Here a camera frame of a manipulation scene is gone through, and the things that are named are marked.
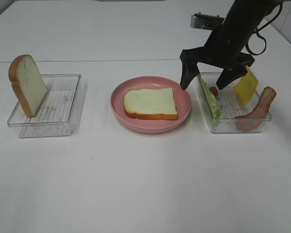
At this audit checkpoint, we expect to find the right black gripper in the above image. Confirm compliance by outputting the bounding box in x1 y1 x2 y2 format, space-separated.
180 14 255 90

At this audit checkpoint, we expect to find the dark brown bacon strip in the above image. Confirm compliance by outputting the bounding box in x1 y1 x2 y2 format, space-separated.
209 86 218 97

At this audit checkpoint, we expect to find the green lettuce leaf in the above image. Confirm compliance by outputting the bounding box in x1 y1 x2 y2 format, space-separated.
200 78 221 118

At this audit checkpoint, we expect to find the yellow cheese slice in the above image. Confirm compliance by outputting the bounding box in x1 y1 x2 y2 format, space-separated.
232 67 259 106

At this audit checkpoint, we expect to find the pink bacon strip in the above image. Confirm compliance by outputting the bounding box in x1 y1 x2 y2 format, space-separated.
235 86 276 132

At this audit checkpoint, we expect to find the bread slice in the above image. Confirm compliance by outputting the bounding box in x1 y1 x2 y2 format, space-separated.
123 87 178 120
8 54 48 117

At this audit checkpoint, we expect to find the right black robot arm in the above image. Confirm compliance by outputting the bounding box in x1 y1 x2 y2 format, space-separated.
180 0 283 90

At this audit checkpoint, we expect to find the right clear plastic tray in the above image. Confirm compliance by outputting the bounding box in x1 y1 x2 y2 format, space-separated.
196 72 272 133

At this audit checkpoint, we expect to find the clear plastic tray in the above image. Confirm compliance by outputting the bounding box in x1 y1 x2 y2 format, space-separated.
196 72 272 133
7 74 86 138

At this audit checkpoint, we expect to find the pink plate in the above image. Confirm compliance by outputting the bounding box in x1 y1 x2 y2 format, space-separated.
110 76 191 133

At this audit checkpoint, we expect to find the left clear plastic tray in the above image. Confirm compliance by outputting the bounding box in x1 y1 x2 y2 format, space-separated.
7 74 86 138

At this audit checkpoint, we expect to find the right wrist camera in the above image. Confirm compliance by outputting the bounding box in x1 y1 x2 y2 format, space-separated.
190 12 225 31

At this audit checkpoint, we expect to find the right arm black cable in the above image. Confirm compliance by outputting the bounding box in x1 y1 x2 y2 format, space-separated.
244 3 283 56

